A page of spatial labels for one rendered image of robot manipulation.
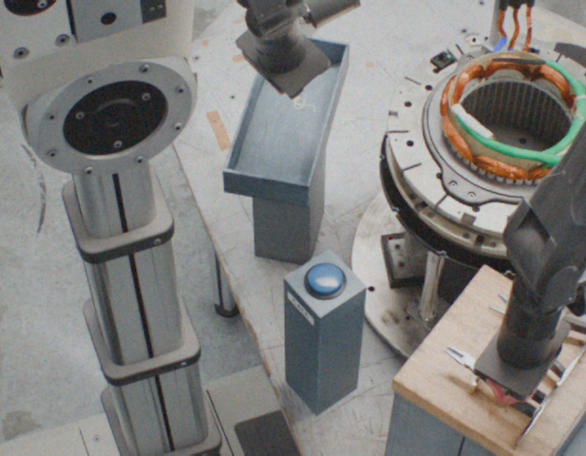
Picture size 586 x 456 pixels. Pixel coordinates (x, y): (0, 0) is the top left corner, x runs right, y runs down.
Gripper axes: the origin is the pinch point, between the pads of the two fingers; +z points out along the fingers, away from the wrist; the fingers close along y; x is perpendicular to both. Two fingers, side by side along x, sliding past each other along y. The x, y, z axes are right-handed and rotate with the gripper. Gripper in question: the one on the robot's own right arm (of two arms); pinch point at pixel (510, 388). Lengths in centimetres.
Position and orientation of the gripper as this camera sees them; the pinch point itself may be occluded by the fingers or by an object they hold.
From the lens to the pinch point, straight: 133.2
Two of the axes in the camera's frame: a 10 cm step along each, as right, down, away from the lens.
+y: 5.8, -6.6, 4.7
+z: 0.1, 5.9, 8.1
